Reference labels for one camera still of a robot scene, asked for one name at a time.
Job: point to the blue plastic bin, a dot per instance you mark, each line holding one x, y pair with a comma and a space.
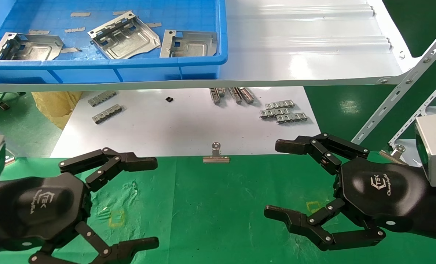
93, 75

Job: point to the metal binder clip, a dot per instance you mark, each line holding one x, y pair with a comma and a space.
2, 105

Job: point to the small black part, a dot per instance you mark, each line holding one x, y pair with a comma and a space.
169, 99

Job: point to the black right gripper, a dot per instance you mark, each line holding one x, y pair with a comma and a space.
379, 190

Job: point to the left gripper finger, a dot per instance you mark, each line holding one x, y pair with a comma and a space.
137, 163

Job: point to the yellow plastic bag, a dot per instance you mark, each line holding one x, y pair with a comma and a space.
52, 106

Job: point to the wide white slotted angle rail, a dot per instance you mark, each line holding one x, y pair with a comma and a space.
405, 82

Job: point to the metal rails under shelf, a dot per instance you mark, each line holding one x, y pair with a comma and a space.
246, 95

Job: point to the metal bracket with folded side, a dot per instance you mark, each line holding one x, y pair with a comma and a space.
38, 49

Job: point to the stamped sheet metal bracket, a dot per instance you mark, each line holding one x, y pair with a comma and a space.
129, 40

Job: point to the green cloth mat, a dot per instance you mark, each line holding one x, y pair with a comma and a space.
210, 212

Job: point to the silver binder clip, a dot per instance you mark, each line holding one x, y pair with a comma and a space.
397, 149
216, 159
9, 160

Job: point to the metal bracket with hole tab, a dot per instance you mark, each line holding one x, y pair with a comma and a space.
192, 47

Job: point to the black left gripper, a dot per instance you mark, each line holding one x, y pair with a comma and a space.
38, 209

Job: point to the white ribbed shelf panel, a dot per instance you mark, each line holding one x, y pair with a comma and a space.
295, 55

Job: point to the thin white slotted angle rail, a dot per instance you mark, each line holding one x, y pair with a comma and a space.
422, 109

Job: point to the white paper sheet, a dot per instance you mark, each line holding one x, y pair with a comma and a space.
166, 128

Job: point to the grey tape strip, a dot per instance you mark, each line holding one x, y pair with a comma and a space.
118, 13
74, 29
154, 25
80, 14
39, 32
70, 50

